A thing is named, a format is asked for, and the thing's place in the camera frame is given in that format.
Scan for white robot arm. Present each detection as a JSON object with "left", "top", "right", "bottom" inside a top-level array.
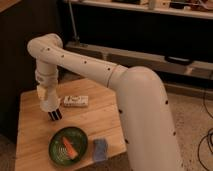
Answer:
[{"left": 27, "top": 33, "right": 185, "bottom": 171}]

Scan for black white striped eraser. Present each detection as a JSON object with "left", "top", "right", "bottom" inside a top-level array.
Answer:
[{"left": 49, "top": 109, "right": 62, "bottom": 121}]

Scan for white rectangular box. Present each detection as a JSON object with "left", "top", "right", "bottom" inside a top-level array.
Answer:
[{"left": 61, "top": 95, "right": 89, "bottom": 107}]

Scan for green patterned plate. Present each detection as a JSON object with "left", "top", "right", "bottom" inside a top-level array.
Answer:
[{"left": 49, "top": 127, "right": 88, "bottom": 166}]

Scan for metal stand pole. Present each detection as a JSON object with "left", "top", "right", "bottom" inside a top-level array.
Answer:
[{"left": 68, "top": 0, "right": 80, "bottom": 45}]

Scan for orange carrot piece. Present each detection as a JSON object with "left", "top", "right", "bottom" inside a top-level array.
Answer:
[{"left": 62, "top": 137, "right": 78, "bottom": 159}]

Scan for blue sponge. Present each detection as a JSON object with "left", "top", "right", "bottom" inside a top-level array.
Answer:
[{"left": 93, "top": 138, "right": 108, "bottom": 162}]

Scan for long grey metal case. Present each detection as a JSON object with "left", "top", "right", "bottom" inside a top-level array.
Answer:
[{"left": 65, "top": 42, "right": 213, "bottom": 79}]

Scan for black case handle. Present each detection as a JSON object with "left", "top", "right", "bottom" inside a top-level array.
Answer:
[{"left": 164, "top": 56, "right": 194, "bottom": 66}]

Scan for black floor cables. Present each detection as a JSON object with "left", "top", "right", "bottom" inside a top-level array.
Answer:
[{"left": 197, "top": 87, "right": 213, "bottom": 171}]

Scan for white wall shelf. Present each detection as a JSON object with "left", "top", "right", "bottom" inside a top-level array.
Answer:
[{"left": 64, "top": 0, "right": 213, "bottom": 20}]

